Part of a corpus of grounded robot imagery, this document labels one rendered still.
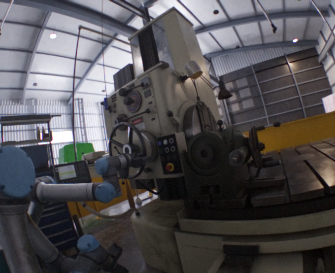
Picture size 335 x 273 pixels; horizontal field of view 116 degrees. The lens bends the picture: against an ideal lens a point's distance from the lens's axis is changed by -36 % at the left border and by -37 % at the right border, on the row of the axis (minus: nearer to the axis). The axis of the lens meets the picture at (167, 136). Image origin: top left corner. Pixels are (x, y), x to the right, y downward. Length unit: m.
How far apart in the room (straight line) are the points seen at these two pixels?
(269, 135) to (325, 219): 2.75
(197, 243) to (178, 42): 2.06
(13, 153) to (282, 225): 0.83
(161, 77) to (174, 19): 1.23
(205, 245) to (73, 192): 1.01
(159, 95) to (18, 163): 1.00
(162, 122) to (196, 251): 1.03
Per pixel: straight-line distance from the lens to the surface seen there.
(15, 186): 0.39
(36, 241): 0.62
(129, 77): 2.49
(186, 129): 1.17
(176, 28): 2.21
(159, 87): 1.19
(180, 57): 1.99
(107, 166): 0.76
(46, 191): 0.77
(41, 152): 2.81
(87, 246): 0.61
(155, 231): 1.58
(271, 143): 3.34
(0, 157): 0.39
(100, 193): 0.65
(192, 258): 1.50
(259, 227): 0.71
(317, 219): 0.71
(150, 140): 1.11
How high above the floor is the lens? 1.26
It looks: 4 degrees up
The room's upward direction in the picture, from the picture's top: 11 degrees counter-clockwise
